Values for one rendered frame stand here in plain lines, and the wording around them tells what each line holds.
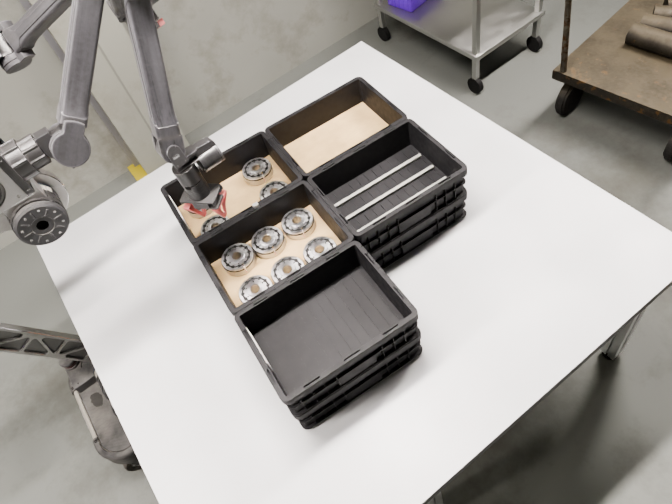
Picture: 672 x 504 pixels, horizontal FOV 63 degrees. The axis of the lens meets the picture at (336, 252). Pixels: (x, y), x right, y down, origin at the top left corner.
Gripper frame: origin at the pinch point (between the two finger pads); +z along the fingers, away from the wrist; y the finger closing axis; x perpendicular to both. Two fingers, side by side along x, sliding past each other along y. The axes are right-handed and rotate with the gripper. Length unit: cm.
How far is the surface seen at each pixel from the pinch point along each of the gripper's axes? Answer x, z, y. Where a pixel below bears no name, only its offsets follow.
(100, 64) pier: -110, 33, 119
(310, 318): 17.5, 23.6, -26.1
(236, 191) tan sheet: -26.7, 23.9, 12.2
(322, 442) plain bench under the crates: 47, 36, -34
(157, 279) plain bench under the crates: 4, 35, 37
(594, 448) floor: 18, 109, -111
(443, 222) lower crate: -26, 35, -57
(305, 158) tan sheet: -43, 25, -8
